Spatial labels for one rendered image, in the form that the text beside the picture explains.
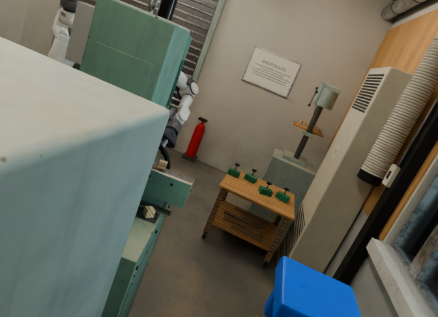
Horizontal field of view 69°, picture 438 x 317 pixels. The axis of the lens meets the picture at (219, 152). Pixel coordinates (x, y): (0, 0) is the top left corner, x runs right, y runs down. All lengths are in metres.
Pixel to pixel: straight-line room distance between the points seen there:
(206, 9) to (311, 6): 1.27
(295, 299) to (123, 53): 0.71
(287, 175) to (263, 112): 1.14
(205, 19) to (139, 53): 3.49
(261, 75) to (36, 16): 3.29
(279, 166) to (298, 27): 1.78
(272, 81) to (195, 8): 1.34
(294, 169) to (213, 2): 2.31
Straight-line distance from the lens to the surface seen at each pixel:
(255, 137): 4.34
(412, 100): 2.26
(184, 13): 4.46
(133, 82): 0.92
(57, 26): 1.70
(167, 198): 1.39
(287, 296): 0.62
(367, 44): 4.36
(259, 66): 4.24
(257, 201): 2.62
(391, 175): 2.09
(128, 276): 1.15
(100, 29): 0.95
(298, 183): 3.48
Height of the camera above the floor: 1.50
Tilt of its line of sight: 17 degrees down
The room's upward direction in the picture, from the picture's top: 22 degrees clockwise
